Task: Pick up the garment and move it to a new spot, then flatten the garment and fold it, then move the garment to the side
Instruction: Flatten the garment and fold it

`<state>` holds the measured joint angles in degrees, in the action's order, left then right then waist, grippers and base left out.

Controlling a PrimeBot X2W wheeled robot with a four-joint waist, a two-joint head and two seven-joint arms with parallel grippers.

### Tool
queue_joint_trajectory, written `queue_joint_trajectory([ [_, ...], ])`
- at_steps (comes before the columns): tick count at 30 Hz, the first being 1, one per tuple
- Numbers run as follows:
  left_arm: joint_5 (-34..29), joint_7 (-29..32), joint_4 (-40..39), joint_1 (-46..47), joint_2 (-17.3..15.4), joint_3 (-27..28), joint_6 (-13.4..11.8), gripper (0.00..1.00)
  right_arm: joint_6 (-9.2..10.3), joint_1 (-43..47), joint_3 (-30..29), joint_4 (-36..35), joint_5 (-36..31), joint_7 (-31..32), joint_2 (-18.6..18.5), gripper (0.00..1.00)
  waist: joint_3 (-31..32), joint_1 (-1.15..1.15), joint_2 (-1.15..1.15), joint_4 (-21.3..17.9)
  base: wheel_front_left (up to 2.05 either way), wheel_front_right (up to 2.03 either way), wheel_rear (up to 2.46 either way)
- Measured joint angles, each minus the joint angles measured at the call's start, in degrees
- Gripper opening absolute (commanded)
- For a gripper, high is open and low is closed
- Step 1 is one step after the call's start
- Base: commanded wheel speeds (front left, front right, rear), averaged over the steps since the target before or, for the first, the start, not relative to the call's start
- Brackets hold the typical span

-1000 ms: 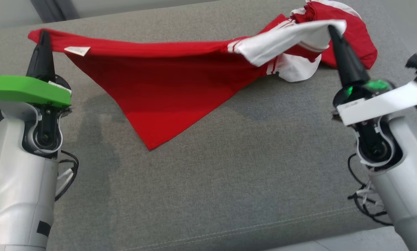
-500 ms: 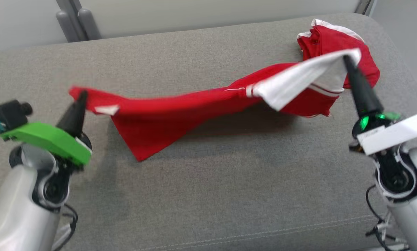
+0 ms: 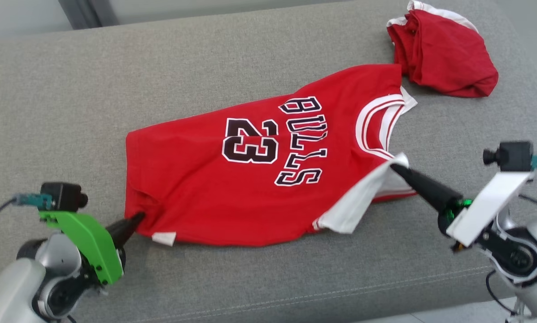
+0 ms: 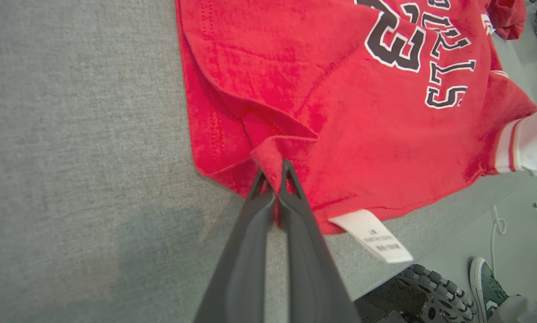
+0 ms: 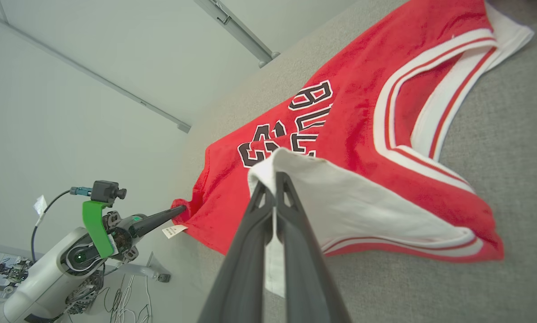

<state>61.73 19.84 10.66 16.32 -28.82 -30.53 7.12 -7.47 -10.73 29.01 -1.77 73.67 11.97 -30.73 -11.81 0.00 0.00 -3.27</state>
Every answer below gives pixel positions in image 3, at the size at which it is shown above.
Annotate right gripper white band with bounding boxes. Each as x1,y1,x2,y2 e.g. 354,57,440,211
390,164,533,252

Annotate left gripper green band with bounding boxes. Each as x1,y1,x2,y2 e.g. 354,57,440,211
39,212,145,285

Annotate red Bulls basketball jersey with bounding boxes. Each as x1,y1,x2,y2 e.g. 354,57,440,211
125,64,418,247

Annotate red basketball shorts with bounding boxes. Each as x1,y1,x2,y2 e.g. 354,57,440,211
386,0,499,98

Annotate grey fabric sofa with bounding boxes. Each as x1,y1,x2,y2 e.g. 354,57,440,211
0,0,537,323

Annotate teal left camera connector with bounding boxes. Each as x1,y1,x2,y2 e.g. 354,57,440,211
13,193,53,210

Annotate black right arm loop cable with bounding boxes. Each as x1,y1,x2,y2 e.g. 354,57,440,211
485,269,520,317

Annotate grey partition post with latch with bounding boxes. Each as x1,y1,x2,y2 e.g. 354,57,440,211
57,0,118,30

